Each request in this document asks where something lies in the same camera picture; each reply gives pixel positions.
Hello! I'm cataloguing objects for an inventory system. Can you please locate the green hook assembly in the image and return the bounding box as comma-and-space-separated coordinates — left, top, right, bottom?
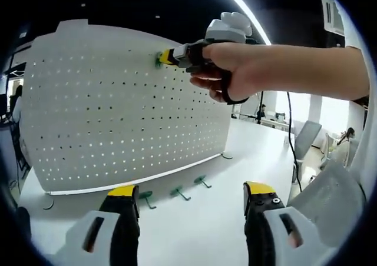
153, 51, 166, 68
138, 190, 157, 210
193, 174, 213, 189
170, 187, 191, 201

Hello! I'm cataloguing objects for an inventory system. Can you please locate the grey office chair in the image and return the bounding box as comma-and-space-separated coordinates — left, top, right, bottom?
294, 120, 322, 184

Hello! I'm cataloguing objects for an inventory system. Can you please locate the ceiling air conditioner vent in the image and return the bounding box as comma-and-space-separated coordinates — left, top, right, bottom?
319, 0, 345, 37

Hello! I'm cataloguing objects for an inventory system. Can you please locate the person's right hand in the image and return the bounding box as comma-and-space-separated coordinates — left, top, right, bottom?
190, 43, 263, 105

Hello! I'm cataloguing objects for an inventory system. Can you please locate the black cable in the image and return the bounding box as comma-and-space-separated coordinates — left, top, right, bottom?
287, 91, 303, 192

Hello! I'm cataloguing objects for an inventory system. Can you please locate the curved ceiling light strip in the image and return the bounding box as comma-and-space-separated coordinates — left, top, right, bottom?
216, 0, 272, 45

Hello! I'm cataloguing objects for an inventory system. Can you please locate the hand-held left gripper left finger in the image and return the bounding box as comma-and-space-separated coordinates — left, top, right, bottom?
55, 185, 141, 266

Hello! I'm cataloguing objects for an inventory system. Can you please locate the grey mesh chair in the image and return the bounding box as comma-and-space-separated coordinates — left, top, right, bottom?
287, 159, 368, 249

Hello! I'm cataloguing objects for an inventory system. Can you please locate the white perforated mounting plate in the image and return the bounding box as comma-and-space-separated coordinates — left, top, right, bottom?
19, 19, 235, 210

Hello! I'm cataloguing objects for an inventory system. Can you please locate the black monitor stand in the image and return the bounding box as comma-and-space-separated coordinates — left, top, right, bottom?
256, 91, 266, 125

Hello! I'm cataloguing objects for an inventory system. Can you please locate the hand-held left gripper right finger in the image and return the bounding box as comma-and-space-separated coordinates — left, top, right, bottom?
243, 181, 336, 266

